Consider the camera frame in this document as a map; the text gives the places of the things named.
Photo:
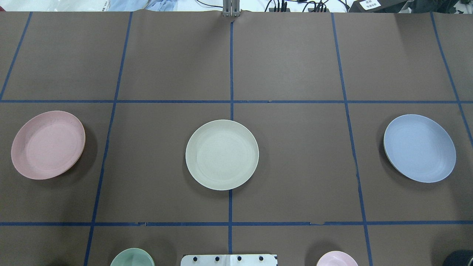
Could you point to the black box with label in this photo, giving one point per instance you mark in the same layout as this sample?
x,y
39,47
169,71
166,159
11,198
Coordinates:
x,y
379,6

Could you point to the black round object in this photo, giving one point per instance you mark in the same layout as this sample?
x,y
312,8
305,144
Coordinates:
x,y
459,258

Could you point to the blue plate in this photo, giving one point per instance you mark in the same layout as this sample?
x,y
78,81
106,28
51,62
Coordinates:
x,y
419,148

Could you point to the white metal base plate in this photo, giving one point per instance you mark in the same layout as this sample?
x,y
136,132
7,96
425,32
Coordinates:
x,y
230,260

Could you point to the light blue cloth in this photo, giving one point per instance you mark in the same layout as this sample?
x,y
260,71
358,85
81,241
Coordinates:
x,y
134,5

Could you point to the grey metal post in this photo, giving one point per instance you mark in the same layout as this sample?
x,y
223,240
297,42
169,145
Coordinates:
x,y
231,8

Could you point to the cream white plate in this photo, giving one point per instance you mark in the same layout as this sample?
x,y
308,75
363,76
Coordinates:
x,y
222,155

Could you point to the green plate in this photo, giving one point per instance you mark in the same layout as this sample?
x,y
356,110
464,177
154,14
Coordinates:
x,y
133,257

